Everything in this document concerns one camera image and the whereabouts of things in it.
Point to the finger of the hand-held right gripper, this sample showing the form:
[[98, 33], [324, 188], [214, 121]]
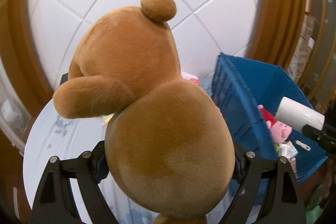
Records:
[[315, 132]]

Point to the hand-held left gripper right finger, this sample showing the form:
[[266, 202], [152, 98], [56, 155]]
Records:
[[239, 169]]

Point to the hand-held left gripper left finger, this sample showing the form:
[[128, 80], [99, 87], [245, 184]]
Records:
[[101, 171]]

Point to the white cylinder bottle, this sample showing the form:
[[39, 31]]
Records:
[[296, 113]]

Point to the pale tissue pack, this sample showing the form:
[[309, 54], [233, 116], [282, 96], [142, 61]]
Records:
[[287, 151]]

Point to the blue plastic crate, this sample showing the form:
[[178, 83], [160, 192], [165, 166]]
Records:
[[236, 92]]

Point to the brown teddy bear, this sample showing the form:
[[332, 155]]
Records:
[[157, 108]]

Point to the small white plastic piece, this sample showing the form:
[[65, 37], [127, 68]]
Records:
[[303, 145]]

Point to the wrapped flat package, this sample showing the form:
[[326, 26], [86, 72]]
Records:
[[302, 45]]

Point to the black gift box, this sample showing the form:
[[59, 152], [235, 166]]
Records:
[[64, 79]]

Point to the pig plush blue dress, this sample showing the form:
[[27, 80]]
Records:
[[193, 80]]

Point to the clear plastic bag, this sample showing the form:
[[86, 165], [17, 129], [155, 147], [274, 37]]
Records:
[[9, 113]]

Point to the wooden door frame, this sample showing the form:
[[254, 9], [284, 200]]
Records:
[[15, 56], [278, 3]]

